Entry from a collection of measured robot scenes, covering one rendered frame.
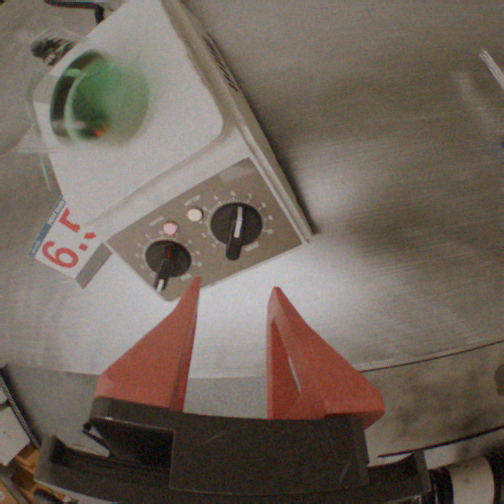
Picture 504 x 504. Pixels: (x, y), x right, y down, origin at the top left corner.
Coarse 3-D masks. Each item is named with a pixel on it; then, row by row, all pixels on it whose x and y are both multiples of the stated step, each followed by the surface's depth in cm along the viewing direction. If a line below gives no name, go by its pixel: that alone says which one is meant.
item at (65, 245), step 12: (60, 216) 26; (60, 228) 26; (72, 228) 27; (84, 228) 27; (48, 240) 27; (60, 240) 27; (72, 240) 28; (84, 240) 28; (48, 252) 28; (60, 252) 28; (72, 252) 29; (84, 252) 29; (60, 264) 29; (72, 264) 29
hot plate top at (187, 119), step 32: (160, 0) 15; (96, 32) 16; (128, 32) 15; (160, 32) 15; (160, 64) 15; (192, 64) 15; (160, 96) 16; (192, 96) 15; (160, 128) 16; (192, 128) 16; (224, 128) 16; (64, 160) 18; (96, 160) 18; (128, 160) 17; (160, 160) 17; (64, 192) 19; (96, 192) 18; (128, 192) 18
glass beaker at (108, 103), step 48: (0, 48) 9; (48, 48) 12; (96, 48) 11; (0, 96) 11; (48, 96) 9; (96, 96) 11; (144, 96) 15; (0, 144) 11; (48, 144) 11; (96, 144) 14
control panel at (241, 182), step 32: (192, 192) 19; (224, 192) 19; (256, 192) 19; (160, 224) 20; (192, 224) 21; (288, 224) 21; (128, 256) 22; (192, 256) 22; (224, 256) 22; (256, 256) 22
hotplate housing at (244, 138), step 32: (192, 32) 17; (224, 64) 21; (224, 96) 17; (256, 128) 20; (192, 160) 18; (224, 160) 18; (256, 160) 18; (160, 192) 19; (288, 192) 21; (96, 224) 21; (128, 224) 20
